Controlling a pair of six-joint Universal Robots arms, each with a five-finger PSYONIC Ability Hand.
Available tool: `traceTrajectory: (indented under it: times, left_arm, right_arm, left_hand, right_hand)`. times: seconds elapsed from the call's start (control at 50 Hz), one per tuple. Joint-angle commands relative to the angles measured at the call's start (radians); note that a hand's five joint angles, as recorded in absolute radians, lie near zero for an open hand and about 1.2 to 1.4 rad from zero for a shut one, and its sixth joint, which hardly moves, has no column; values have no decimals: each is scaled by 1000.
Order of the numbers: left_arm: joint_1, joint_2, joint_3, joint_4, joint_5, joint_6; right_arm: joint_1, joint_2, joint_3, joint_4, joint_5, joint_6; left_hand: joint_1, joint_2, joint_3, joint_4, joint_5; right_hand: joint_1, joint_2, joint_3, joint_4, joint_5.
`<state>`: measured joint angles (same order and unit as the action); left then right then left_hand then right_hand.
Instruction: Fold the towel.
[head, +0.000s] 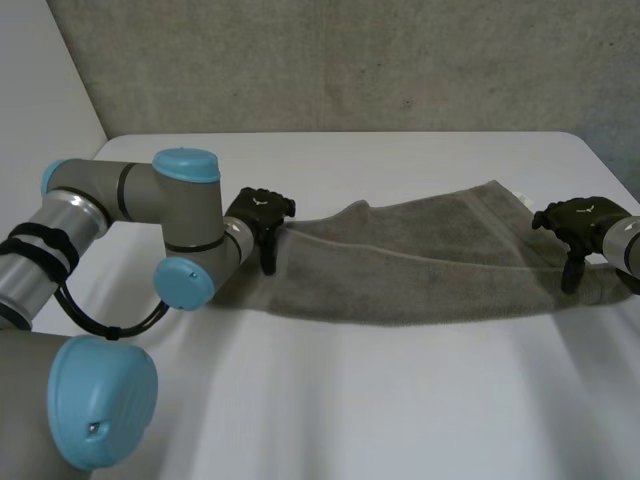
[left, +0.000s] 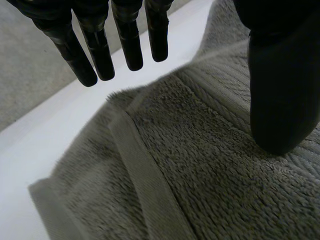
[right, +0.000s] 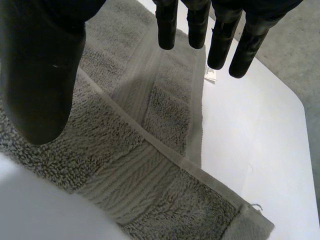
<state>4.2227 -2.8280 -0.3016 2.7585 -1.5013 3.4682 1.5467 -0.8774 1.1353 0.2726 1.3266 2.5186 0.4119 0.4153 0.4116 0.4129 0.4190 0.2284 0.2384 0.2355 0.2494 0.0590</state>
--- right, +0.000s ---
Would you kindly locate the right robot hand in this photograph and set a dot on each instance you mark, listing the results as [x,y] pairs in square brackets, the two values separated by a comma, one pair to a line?
[40,75]

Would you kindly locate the grey towel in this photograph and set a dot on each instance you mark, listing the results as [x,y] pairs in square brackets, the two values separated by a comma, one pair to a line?
[140,140]

